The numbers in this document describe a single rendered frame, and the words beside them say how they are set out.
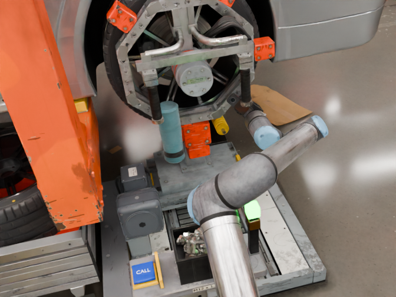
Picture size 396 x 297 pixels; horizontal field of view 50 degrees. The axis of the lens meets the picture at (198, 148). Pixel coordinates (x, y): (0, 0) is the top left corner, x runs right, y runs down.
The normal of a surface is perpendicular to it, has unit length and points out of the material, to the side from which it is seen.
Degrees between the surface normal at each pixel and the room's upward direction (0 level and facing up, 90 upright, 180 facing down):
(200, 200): 53
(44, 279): 90
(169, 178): 0
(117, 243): 0
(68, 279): 90
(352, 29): 90
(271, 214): 0
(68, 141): 90
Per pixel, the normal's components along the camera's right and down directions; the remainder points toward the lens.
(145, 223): 0.22, 0.55
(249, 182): 0.15, -0.07
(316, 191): -0.10, -0.80
